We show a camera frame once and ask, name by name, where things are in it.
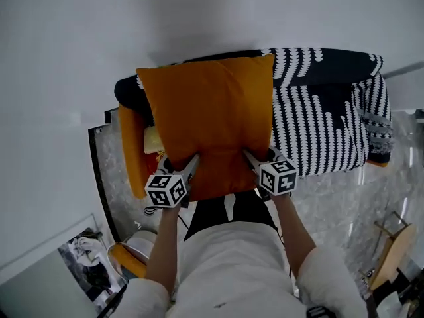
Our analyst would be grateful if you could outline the white round stool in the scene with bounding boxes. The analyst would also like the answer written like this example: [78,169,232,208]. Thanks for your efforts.
[125,229,158,268]

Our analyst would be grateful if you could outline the black white framed picture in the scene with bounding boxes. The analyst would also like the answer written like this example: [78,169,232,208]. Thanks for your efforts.
[57,227,129,315]

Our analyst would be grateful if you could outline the small cream cushion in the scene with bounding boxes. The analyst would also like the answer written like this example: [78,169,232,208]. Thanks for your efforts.
[143,125,167,156]

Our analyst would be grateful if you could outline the orange pillow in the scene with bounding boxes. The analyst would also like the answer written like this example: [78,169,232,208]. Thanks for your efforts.
[135,54,276,203]

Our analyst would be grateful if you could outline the person's white shirt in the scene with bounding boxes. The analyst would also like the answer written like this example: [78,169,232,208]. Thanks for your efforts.
[111,221,369,318]

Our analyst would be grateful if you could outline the person's right forearm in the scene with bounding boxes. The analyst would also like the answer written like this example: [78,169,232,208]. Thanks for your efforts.
[270,193,317,276]

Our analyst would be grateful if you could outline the person's black trousers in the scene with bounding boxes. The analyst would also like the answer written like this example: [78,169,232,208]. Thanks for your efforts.
[184,189,278,242]

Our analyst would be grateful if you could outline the wooden side table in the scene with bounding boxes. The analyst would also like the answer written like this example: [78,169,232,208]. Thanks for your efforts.
[366,210,419,292]

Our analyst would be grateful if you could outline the black white patterned blanket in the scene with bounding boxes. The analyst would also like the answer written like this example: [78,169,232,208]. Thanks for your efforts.
[114,47,394,178]

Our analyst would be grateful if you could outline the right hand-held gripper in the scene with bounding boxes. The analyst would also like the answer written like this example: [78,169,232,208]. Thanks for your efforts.
[242,145,298,197]

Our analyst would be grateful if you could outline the person's left forearm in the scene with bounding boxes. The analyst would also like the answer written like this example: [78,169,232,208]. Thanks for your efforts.
[144,202,182,295]

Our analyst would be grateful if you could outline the grey fringed cloth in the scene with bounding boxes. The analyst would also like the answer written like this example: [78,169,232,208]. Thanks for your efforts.
[356,107,394,154]

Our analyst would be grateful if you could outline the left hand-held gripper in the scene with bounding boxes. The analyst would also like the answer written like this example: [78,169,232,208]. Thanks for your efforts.
[144,153,201,209]

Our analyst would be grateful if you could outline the orange round chair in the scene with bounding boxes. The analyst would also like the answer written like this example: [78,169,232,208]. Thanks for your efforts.
[106,242,148,280]

